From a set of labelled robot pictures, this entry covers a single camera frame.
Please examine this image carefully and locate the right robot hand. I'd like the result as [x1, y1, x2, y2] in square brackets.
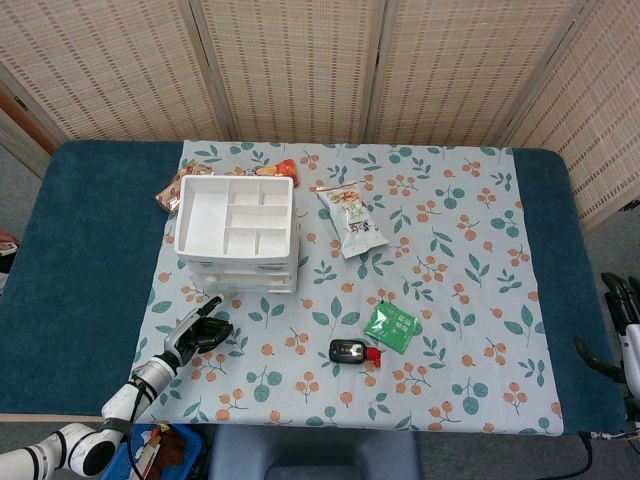
[573, 272, 640, 401]

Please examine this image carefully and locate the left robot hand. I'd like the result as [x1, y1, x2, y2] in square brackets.
[162, 294, 235, 371]

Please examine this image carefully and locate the clear drawer with bead chain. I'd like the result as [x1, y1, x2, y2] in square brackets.
[190, 268, 296, 284]

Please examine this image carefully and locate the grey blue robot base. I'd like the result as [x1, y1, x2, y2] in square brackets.
[207, 428, 424, 480]

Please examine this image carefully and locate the clear plastic drawer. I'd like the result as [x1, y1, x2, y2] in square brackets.
[194, 279, 299, 295]

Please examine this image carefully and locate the clear drawer with green board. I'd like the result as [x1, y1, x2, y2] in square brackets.
[188, 259, 294, 272]

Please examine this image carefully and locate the white plastic drawer organizer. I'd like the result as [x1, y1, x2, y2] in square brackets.
[172, 173, 301, 296]

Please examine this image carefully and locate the brown crumpled item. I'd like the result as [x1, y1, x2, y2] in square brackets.
[157, 428, 191, 474]

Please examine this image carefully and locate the teal table cover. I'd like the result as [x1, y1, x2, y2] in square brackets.
[0, 139, 629, 434]

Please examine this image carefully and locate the blue plastic basket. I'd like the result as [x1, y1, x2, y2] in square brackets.
[102, 424, 206, 480]

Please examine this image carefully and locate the red brown snack bag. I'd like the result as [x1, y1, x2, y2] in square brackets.
[154, 158, 216, 215]

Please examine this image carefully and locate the black ink bottle red cap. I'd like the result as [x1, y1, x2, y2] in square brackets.
[328, 338, 386, 366]

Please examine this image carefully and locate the floral print tablecloth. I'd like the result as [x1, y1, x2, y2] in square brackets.
[130, 138, 566, 434]

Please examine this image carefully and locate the orange snack bag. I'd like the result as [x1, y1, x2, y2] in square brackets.
[224, 158, 301, 189]

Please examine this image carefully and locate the pink and white item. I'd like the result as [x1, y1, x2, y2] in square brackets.
[0, 228, 20, 275]

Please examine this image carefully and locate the white snack bag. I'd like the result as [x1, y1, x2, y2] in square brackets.
[315, 180, 390, 260]

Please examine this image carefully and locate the green tea packet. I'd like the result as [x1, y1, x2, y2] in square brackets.
[363, 303, 423, 355]

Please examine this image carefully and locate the bamboo folding screen panel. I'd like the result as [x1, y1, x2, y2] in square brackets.
[188, 0, 389, 144]
[499, 0, 640, 234]
[0, 0, 229, 144]
[367, 0, 596, 149]

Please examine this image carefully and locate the black cable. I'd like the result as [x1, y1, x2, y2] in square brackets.
[577, 430, 640, 480]

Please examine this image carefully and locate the brown wooden frame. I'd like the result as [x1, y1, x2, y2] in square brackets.
[0, 79, 59, 156]

